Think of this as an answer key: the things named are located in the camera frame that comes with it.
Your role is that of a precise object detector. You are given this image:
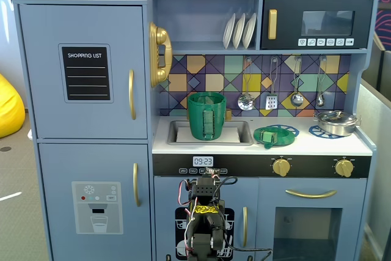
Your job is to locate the green round lid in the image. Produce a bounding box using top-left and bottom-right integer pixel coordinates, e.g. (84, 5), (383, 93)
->
(252, 125), (296, 150)

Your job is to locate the steel pot lid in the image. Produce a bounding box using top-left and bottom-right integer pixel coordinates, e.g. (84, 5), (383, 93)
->
(316, 110), (357, 125)

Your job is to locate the colourful tile backsplash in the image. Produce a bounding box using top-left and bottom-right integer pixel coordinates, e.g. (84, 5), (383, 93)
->
(158, 54), (351, 118)

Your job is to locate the digital clock display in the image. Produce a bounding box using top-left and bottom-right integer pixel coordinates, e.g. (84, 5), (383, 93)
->
(192, 156), (214, 167)

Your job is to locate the grey toy sink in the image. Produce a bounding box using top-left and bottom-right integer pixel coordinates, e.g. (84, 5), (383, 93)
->
(167, 119), (254, 147)

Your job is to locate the steel skimmer ladle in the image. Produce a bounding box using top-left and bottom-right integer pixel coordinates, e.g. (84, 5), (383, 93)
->
(237, 56), (256, 111)

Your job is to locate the black stove control panel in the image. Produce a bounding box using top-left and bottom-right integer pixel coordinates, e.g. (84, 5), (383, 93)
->
(152, 153), (372, 178)

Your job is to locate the steel slotted spatula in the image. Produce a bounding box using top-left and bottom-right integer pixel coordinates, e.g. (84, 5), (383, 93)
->
(265, 56), (279, 111)

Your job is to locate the gold toy telephone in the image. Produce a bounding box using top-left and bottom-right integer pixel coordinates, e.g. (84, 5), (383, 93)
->
(148, 21), (174, 88)

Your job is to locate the blue dishwasher door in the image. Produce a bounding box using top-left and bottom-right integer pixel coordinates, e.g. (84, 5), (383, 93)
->
(154, 176), (259, 261)

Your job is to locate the white toy plate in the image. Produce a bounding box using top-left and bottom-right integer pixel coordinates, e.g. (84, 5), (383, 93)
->
(232, 12), (246, 50)
(222, 12), (236, 50)
(243, 12), (257, 50)

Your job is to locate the yellow patterned band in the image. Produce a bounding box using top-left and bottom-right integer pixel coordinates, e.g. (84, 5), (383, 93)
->
(195, 205), (218, 215)

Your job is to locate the gold stove knob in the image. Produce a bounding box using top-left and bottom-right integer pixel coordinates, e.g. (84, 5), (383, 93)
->
(270, 156), (293, 178)
(332, 156), (356, 178)

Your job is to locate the steel soup ladle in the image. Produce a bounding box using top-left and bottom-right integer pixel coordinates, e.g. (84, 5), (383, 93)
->
(290, 56), (304, 108)

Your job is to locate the black shopping list board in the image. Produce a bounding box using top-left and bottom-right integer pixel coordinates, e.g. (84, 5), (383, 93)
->
(58, 43), (114, 103)

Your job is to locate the steel spoon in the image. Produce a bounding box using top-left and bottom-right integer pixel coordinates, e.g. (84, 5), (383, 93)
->
(315, 55), (327, 108)

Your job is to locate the black microwave door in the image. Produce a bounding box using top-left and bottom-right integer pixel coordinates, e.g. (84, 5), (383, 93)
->
(261, 0), (374, 50)

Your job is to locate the blue oven door with window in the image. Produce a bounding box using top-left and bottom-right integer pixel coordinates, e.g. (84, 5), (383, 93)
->
(258, 177), (367, 261)

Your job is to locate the steel toy pot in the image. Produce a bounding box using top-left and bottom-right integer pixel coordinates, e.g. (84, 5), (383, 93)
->
(313, 110), (362, 137)

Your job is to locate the blue door with dispenser print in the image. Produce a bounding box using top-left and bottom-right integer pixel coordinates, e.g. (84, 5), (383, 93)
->
(38, 143), (153, 261)

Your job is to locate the tall blue fridge door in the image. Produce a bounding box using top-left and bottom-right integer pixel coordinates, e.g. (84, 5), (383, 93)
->
(18, 4), (148, 139)

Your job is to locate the grey desk divider panel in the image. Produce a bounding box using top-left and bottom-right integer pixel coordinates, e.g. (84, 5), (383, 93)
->
(359, 83), (391, 261)

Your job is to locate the yellow beanbag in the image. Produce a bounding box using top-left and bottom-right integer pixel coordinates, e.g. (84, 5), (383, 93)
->
(0, 73), (26, 139)

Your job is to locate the green pot with handle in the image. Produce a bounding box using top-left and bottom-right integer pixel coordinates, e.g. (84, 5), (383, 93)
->
(187, 91), (228, 141)

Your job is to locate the long gold fridge handle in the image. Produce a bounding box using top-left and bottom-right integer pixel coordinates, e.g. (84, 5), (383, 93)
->
(128, 68), (137, 120)

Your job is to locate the short gold fridge handle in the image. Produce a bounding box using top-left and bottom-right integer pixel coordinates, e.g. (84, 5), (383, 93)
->
(133, 163), (142, 207)

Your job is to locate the gold microwave handle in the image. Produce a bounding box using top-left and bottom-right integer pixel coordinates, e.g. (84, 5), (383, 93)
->
(268, 9), (278, 40)

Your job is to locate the gold dishwasher handle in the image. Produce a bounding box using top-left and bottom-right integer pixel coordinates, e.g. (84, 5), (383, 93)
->
(243, 206), (249, 248)

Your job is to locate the gold oven handle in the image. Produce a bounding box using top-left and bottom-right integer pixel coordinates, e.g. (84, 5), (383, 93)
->
(285, 189), (338, 199)

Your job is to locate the black camera cable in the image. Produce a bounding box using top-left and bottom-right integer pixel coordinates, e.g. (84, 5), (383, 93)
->
(217, 176), (273, 261)

